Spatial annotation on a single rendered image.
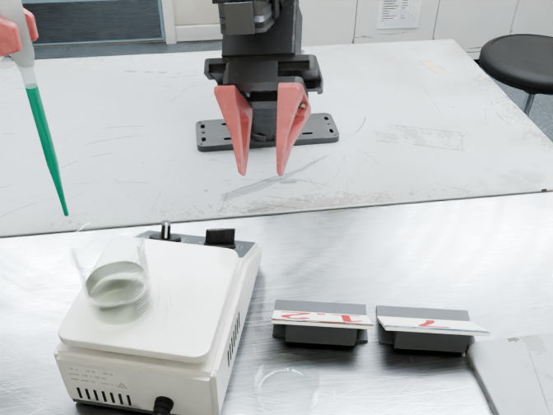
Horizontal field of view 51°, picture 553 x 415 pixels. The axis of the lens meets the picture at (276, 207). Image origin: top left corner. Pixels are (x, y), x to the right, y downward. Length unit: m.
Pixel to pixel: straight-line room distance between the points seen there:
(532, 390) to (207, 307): 0.28
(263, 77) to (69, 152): 0.40
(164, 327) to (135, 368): 0.04
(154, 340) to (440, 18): 2.80
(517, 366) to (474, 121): 0.45
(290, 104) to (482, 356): 0.28
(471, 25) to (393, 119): 2.33
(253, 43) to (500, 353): 0.35
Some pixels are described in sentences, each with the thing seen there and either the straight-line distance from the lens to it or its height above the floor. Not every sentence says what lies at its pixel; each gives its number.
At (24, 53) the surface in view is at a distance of 0.36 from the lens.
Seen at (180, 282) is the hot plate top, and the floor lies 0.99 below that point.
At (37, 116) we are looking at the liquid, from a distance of 0.38.
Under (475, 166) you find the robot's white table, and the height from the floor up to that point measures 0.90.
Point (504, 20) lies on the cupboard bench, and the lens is 3.28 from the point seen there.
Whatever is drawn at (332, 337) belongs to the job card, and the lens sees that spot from 0.55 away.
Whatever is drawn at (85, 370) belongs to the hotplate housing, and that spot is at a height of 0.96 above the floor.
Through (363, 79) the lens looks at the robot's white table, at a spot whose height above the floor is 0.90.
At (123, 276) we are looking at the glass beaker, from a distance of 0.43.
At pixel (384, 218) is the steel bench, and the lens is 0.70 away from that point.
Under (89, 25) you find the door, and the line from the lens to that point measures 3.52.
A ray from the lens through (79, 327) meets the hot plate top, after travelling 0.48.
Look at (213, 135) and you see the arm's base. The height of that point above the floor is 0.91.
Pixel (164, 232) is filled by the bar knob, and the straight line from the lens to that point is 0.58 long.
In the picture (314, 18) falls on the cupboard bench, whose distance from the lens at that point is 2.93.
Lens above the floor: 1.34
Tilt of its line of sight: 38 degrees down
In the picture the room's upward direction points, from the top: 1 degrees clockwise
